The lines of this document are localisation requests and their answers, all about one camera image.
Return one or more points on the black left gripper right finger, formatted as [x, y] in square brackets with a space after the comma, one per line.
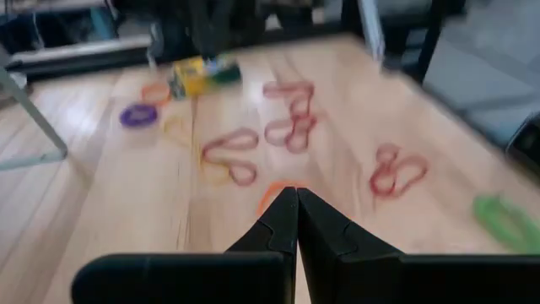
[379, 278]

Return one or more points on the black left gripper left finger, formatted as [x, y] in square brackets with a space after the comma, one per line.
[211, 278]

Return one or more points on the orange rubber band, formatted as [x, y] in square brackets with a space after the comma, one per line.
[144, 93]
[270, 192]

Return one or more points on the red rubber band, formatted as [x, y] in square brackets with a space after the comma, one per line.
[381, 181]
[301, 122]
[236, 134]

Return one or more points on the yellow rubber band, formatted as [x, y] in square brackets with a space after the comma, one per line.
[200, 166]

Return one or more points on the yellow blue green Crayola box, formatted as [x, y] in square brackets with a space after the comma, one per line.
[194, 78]

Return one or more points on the silver aluminium profile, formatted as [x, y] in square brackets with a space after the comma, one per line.
[371, 29]

